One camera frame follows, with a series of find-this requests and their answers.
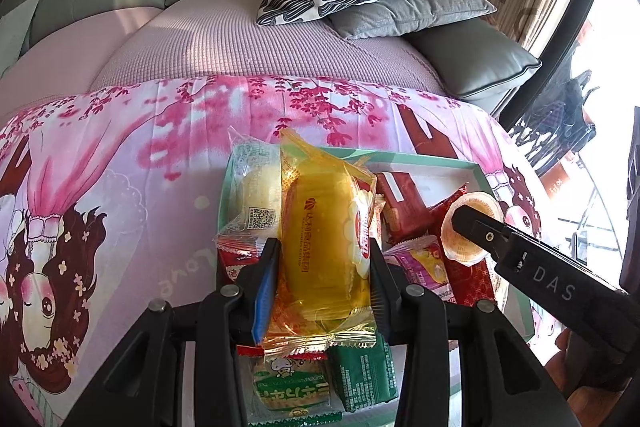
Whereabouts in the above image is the grey quilted pillow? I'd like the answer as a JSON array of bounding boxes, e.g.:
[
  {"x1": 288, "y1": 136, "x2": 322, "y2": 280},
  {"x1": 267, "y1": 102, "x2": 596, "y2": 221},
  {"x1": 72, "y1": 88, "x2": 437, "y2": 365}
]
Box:
[{"x1": 325, "y1": 0, "x2": 498, "y2": 40}]

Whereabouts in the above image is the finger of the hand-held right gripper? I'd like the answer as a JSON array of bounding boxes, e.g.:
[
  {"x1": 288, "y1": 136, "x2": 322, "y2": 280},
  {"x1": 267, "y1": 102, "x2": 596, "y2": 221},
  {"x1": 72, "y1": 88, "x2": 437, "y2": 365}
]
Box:
[{"x1": 451, "y1": 204, "x2": 507, "y2": 258}]

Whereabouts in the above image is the pale grey pillow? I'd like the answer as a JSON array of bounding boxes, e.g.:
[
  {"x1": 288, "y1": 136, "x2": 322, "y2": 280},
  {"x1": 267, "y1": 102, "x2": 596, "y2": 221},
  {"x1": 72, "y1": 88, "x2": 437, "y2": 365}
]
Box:
[{"x1": 0, "y1": 0, "x2": 46, "y2": 72}]

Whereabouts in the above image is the purple snack packet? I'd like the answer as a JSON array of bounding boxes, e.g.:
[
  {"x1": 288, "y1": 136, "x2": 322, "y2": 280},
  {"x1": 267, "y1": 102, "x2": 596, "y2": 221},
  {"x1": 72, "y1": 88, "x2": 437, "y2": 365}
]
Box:
[{"x1": 387, "y1": 242, "x2": 458, "y2": 305}]

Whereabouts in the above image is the pink sofa cover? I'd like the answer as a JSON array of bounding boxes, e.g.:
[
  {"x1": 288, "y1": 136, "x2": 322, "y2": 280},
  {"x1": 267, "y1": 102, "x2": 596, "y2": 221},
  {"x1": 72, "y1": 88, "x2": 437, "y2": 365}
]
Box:
[
  {"x1": 0, "y1": 4, "x2": 166, "y2": 118},
  {"x1": 92, "y1": 0, "x2": 448, "y2": 98}
]

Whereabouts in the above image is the pink printed cartoon blanket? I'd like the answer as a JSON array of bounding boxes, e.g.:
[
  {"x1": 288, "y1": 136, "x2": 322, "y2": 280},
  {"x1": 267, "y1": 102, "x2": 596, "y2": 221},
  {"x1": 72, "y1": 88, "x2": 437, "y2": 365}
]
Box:
[{"x1": 0, "y1": 74, "x2": 546, "y2": 427}]

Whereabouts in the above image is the clear packet with white bun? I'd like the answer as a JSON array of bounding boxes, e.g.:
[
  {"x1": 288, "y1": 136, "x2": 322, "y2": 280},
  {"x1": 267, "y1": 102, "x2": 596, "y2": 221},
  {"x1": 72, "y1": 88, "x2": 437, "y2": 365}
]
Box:
[{"x1": 227, "y1": 127, "x2": 283, "y2": 240}]

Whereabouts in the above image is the yellow cake packet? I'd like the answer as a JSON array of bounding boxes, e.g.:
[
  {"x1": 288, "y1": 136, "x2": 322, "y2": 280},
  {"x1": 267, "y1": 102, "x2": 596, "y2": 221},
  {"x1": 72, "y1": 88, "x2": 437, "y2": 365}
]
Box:
[{"x1": 262, "y1": 129, "x2": 378, "y2": 353}]

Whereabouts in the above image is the green and white cracker packet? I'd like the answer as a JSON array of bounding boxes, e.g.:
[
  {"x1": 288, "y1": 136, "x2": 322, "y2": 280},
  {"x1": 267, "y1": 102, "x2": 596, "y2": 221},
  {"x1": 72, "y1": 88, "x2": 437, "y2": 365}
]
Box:
[{"x1": 247, "y1": 347, "x2": 343, "y2": 425}]

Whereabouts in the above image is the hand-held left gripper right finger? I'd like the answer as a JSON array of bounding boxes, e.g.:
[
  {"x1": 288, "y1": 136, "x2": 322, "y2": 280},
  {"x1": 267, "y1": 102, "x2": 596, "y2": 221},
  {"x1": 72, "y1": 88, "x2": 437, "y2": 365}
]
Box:
[{"x1": 367, "y1": 239, "x2": 581, "y2": 427}]

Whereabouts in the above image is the dark red patterned packet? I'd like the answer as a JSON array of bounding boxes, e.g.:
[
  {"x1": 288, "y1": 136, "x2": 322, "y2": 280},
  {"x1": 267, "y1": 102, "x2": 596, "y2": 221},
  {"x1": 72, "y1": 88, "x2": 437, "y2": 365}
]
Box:
[{"x1": 427, "y1": 187, "x2": 501, "y2": 308}]

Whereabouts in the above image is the small jelly cup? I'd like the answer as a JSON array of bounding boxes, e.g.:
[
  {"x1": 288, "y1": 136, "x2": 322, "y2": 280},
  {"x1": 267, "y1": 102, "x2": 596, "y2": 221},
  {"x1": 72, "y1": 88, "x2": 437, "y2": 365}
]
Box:
[{"x1": 442, "y1": 191, "x2": 506, "y2": 267}]

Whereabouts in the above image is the green biscuit packet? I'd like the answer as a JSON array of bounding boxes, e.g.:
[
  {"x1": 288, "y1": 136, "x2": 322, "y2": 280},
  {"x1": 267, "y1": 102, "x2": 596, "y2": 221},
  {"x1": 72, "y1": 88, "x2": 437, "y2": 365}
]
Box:
[{"x1": 327, "y1": 334, "x2": 401, "y2": 413}]

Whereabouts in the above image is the black metal rack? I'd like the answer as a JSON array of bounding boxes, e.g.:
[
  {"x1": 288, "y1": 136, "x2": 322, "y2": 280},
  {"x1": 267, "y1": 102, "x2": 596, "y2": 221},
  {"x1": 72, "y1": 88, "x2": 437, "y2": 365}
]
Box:
[{"x1": 510, "y1": 69, "x2": 601, "y2": 178}]

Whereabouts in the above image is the dark door frame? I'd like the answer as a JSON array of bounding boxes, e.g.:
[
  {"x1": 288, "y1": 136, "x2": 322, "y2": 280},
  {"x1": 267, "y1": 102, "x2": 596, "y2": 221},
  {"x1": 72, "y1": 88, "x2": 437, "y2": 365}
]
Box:
[{"x1": 492, "y1": 0, "x2": 640, "y2": 128}]

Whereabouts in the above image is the white box with teal rim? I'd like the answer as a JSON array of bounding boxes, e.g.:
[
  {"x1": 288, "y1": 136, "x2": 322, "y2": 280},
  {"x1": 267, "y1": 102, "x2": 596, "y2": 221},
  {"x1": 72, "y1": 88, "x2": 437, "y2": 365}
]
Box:
[{"x1": 216, "y1": 147, "x2": 536, "y2": 427}]

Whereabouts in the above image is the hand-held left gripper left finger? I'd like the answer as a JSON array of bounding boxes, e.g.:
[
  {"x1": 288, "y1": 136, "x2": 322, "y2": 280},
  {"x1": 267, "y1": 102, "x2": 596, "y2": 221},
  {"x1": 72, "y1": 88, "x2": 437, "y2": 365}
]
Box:
[{"x1": 65, "y1": 237, "x2": 282, "y2": 427}]

